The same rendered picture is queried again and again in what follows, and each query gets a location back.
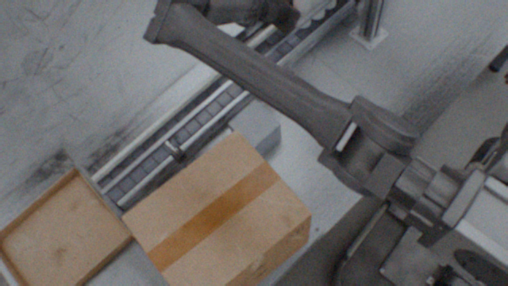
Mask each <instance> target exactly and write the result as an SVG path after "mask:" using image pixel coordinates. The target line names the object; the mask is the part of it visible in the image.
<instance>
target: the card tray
mask: <svg viewBox="0 0 508 286"><path fill-rule="evenodd" d="M134 238H135V237H134V236H133V235H132V234H131V232H130V231H129V230H127V229H126V228H125V225H124V224H123V223H122V222H121V220H120V219H119V218H118V217H117V216H116V215H115V213H113V212H112V209H111V208H110V207H108V206H107V205H106V203H105V202H104V201H103V200H102V198H101V197H100V196H99V195H98V193H97V192H96V190H94V189H93V187H92V186H91V185H90V184H89V183H88V181H87V180H86V178H85V177H84V175H83V174H82V173H81V172H80V171H79V170H78V169H77V168H75V167H73V168H72V169H71V170H69V171H68V172H67V173H66V174H64V175H63V176H62V177H61V178H59V179H58V180H57V181H56V182H55V183H54V184H53V185H51V186H50V187H49V188H48V189H46V190H45V192H44V193H42V194H41V195H40V196H39V197H38V198H37V199H36V200H35V201H33V202H32V203H31V204H30V205H28V206H27V207H26V208H25V209H24V210H23V211H22V212H20V213H19V215H18V216H16V217H15V218H14V219H12V220H11V221H10V222H9V223H7V224H6V225H5V227H3V228H2V229H1V230H0V261H1V262H2V263H3V265H4V266H5V268H6V270H7V271H8V273H9V274H10V275H11V276H12V278H13V280H14V281H15V283H16V284H17V286H82V285H83V284H84V283H85V282H87V281H88V280H89V279H90V278H91V277H92V276H93V275H94V274H95V273H96V272H97V271H98V270H99V269H101V268H102V267H103V266H104V265H105V264H106V263H107V262H108V261H110V260H111V259H112V258H113V257H114V256H115V255H116V254H118V253H119V252H120V251H121V250H122V249H123V248H124V247H126V246H127V245H128V244H129V243H130V242H131V241H132V240H133V239H134Z"/></svg>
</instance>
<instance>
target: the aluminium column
mask: <svg viewBox="0 0 508 286"><path fill-rule="evenodd" d="M386 4H387V0H364V7H363V10H364V11H363V15H362V19H361V24H360V31H359V35H361V36H362V37H363V38H364V39H366V40H367V41H369V42H370V41H372V40H373V39H374V38H375V37H377V36H378V35H379V32H380V30H381V23H382V20H383V15H384V11H385V8H386Z"/></svg>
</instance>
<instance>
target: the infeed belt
mask: <svg viewBox="0 0 508 286"><path fill-rule="evenodd" d="M350 1H351V0H336V5H335V7H334V8H332V9H331V10H325V16H324V18H323V19H321V20H320V21H312V20H311V24H310V27H309V28H308V29H299V30H297V31H296V32H295V33H294V34H293V35H291V36H290V37H289V38H288V39H287V40H285V41H284V42H283V43H282V44H280V45H279V47H278V48H277V49H276V50H274V51H273V52H271V53H270V54H269V55H267V56H266V57H267V58H268V59H269V60H273V61H274V62H275V63H276V64H277V63H278V62H279V61H280V60H281V59H282V58H283V57H285V56H286V55H287V54H288V53H289V52H291V51H292V50H293V49H294V48H295V47H297V46H298V45H299V44H301V42H302V41H304V40H305V39H306V38H307V37H308V36H309V35H310V34H311V33H312V32H313V31H315V30H316V29H318V28H319V27H320V26H321V25H323V24H324V23H325V22H326V21H328V20H329V19H330V18H331V17H332V16H333V15H334V14H335V13H336V12H337V11H338V10H341V9H342V8H343V7H344V6H345V5H347V4H348V3H349V2H350ZM282 35H283V33H282V32H281V31H279V30H278V29H277V30H276V31H274V33H272V34H271V35H270V36H268V37H267V38H266V39H265V40H264V41H262V42H261V43H260V44H258V45H257V46H256V47H255V49H253V50H255V51H256V52H258V53H260V54H261V53H262V52H263V51H264V50H265V49H267V48H268V47H269V45H270V44H273V43H274V42H275V41H276V40H278V39H279V38H280V37H281V36H282ZM228 81H229V80H228V79H226V77H225V76H223V75H222V76H219V78H218V79H217V80H216V81H214V82H213V83H212V84H211V85H210V86H208V87H207V88H206V89H205V91H203V92H202V93H201V94H200V95H198V96H197V97H196V98H195V99H192V100H191V101H190V103H189V104H188V105H186V106H185V107H184V108H183V109H181V110H180V111H179V112H178V113H177V114H175V116H174V117H173V118H171V119H170V120H169V121H168V122H167V123H164V124H163V126H161V127H160V128H159V129H158V130H157V131H156V132H155V133H154V134H153V135H152V136H151V137H148V138H147V139H146V140H145V141H144V142H143V143H142V144H141V145H142V146H141V145H140V146H138V147H137V148H136V149H135V150H134V151H132V152H131V153H130V154H131V155H130V154H129V155H128V156H127V157H126V158H125V159H124V160H122V161H121V162H120V163H119V164H117V165H116V166H115V167H114V168H113V169H111V170H110V171H109V172H108V173H109V174H108V173H106V175H105V176H104V177H103V178H102V179H100V180H99V181H98V185H99V186H100V187H101V188H102V189H103V188H104V187H105V186H107V185H108V184H109V183H110V182H111V181H113V180H114V179H115V178H116V177H117V176H119V175H120V174H121V172H122V171H125V170H126V169H127V167H129V166H130V165H131V164H132V163H133V162H135V161H136V160H137V159H138V158H139V157H141V155H142V154H143V153H144V152H146V151H147V150H148V149H150V148H151V147H152V146H153V145H154V144H155V143H156V142H158V140H159V139H160V138H162V137H163V136H164V135H165V134H166V133H169V132H170V131H171V130H172V128H173V127H175V126H176V125H177V124H178V123H179V122H181V121H182V120H183V119H184V118H186V117H187V115H188V114H189V113H191V112H192V111H193V110H194V109H196V108H198V107H199V106H200V105H201V104H202V102H204V101H205V100H206V99H207V98H209V97H210V96H211V95H212V94H214V93H215V92H216V91H217V89H218V88H220V87H222V86H223V85H224V84H225V83H227V82H228ZM244 91H245V89H243V88H242V87H239V86H238V85H236V84H234V85H232V86H231V87H230V88H229V89H228V90H227V91H225V93H224V94H223V95H222V96H219V97H218V98H217V99H216V100H215V101H213V102H212V104H211V105H210V106H208V107H207V108H206V109H204V111H202V112H201V113H200V114H199V115H198V117H195V118H194V119H193V120H192V121H191V122H189V123H188V124H187V125H186V126H184V127H183V129H181V130H180V131H179V132H178V133H177V134H176V135H175V136H174V137H172V138H171V139H170V140H169V142H170V143H171V144H172V145H173V146H174V147H175V148H177V147H181V146H183V145H184V144H185V143H186V142H187V141H188V140H189V139H190V138H191V137H192V136H194V135H195V134H196V133H197V132H198V131H199V130H201V129H202V127H203V126H204V125H206V124H207V123H208V122H210V121H211V120H212V119H214V118H215V116H216V115H217V114H218V113H220V112H221V111H223V110H224V109H225V108H226V107H227V106H228V105H229V104H230V103H231V102H232V101H234V100H235V99H236V98H237V97H239V96H240V95H241V94H242V93H243V92H244ZM171 152H172V151H171V150H170V149H169V148H168V147H167V146H166V145H163V146H162V147H160V148H159V149H158V150H157V151H156V152H154V153H153V154H152V156H151V157H149V158H148V159H147V160H146V161H145V162H143V163H142V164H141V165H140V166H139V167H137V168H136V169H135V170H134V171H133V172H132V173H131V174H130V175H129V176H128V177H126V178H125V179H124V180H123V181H122V182H120V183H119V184H118V185H117V186H116V187H114V188H113V189H112V190H111V191H110V192H109V193H108V194H107V195H108V197H109V198H110V199H111V200H112V201H114V203H117V202H119V201H120V200H121V199H122V198H123V197H124V196H126V195H127V194H128V193H129V192H130V191H132V190H133V189H134V188H135V186H136V185H138V184H139V183H140V182H141V181H142V180H143V179H144V178H145V177H147V176H148V175H150V174H151V173H152V172H153V171H154V170H155V168H157V167H158V166H159V165H160V164H162V163H163V162H164V161H165V160H166V159H167V158H169V157H170V156H171Z"/></svg>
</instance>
